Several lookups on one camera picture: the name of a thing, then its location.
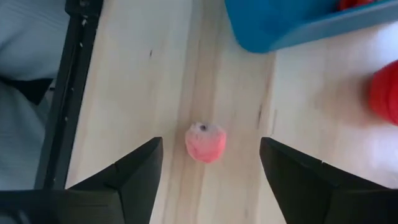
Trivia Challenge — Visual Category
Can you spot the small dark red toy fruit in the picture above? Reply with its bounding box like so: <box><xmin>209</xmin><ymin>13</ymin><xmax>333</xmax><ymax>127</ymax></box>
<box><xmin>338</xmin><ymin>0</ymin><xmax>374</xmax><ymax>11</ymax></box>

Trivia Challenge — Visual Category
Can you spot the red toy tomato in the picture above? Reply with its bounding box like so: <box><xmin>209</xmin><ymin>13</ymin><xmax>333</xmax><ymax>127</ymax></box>
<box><xmin>369</xmin><ymin>60</ymin><xmax>398</xmax><ymax>125</ymax></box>

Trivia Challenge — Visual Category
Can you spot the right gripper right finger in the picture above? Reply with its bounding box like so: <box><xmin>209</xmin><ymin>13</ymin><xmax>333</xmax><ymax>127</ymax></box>
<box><xmin>259</xmin><ymin>137</ymin><xmax>398</xmax><ymax>224</ymax></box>

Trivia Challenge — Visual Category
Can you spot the teal plastic tupperware container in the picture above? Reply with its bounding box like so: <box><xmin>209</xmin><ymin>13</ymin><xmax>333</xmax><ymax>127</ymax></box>
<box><xmin>224</xmin><ymin>0</ymin><xmax>398</xmax><ymax>54</ymax></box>

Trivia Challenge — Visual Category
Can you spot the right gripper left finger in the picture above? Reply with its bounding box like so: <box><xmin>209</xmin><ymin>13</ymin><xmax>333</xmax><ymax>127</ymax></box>
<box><xmin>0</xmin><ymin>136</ymin><xmax>164</xmax><ymax>224</ymax></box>

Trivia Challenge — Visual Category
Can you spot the black aluminium table frame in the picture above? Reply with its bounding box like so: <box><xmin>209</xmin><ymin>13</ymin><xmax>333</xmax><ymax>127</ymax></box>
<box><xmin>34</xmin><ymin>0</ymin><xmax>104</xmax><ymax>190</ymax></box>

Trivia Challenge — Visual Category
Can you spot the small pink toy fruit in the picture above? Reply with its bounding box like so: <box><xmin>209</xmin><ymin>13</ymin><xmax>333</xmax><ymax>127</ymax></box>
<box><xmin>185</xmin><ymin>121</ymin><xmax>227</xmax><ymax>164</ymax></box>

